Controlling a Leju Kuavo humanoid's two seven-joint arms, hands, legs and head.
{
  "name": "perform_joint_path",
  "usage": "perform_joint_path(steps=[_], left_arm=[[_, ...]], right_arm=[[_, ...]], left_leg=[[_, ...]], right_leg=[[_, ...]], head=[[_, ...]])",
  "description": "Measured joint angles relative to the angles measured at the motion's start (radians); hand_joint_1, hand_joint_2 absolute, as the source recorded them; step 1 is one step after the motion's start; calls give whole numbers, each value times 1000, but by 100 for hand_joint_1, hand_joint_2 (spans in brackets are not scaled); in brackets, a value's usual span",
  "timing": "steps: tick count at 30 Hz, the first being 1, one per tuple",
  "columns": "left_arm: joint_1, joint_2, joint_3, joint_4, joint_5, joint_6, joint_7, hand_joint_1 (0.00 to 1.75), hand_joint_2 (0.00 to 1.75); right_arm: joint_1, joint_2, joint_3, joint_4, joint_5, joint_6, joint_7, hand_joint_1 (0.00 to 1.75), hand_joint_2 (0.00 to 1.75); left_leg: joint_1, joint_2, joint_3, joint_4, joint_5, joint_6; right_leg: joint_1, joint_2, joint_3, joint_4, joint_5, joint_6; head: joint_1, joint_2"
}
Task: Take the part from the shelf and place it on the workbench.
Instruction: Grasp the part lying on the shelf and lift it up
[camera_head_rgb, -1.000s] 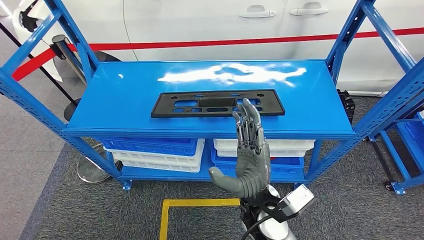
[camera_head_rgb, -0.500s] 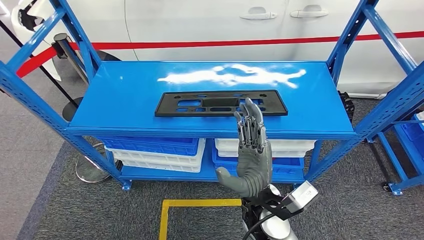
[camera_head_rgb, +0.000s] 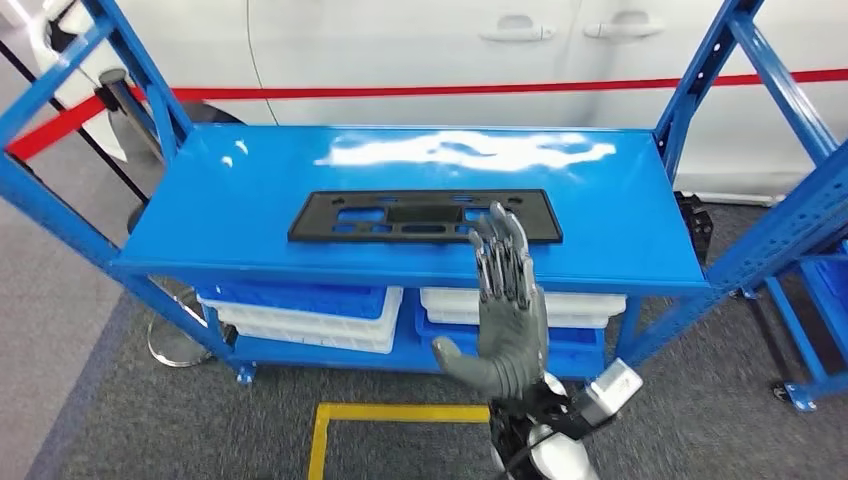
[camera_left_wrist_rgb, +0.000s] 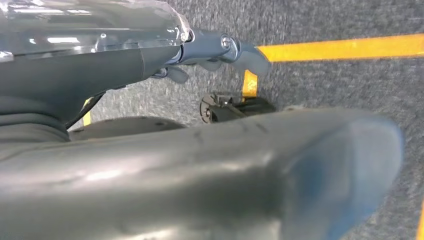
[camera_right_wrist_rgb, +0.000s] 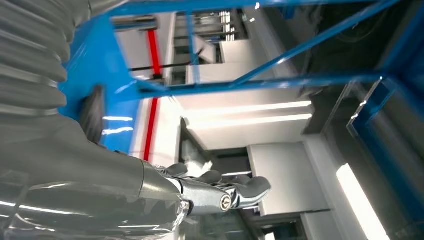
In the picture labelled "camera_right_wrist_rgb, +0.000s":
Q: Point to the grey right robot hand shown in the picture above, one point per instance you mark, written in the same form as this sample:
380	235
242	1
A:
82	179

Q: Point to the blue metal shelf rack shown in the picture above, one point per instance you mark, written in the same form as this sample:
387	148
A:
99	66

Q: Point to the black belt stanchion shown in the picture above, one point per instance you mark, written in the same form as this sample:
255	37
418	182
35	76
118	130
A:
175	64

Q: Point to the red barrier belt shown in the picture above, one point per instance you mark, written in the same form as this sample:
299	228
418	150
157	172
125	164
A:
154	49

